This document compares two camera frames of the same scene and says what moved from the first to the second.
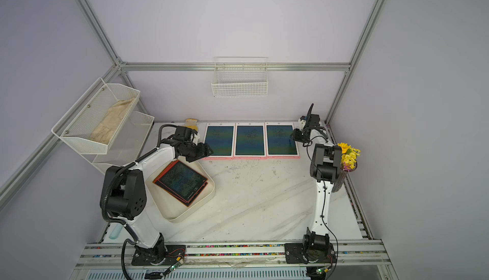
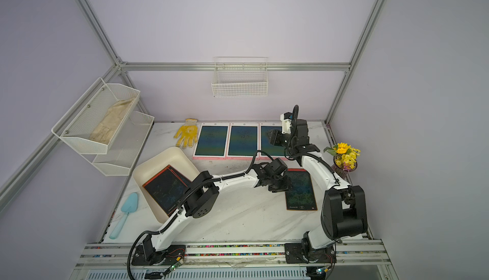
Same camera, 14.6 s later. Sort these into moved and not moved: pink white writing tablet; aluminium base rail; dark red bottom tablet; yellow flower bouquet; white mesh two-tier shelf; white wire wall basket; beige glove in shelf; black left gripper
Moved: dark red bottom tablet; pink white writing tablet; black left gripper
Not moved: white wire wall basket; yellow flower bouquet; aluminium base rail; beige glove in shelf; white mesh two-tier shelf
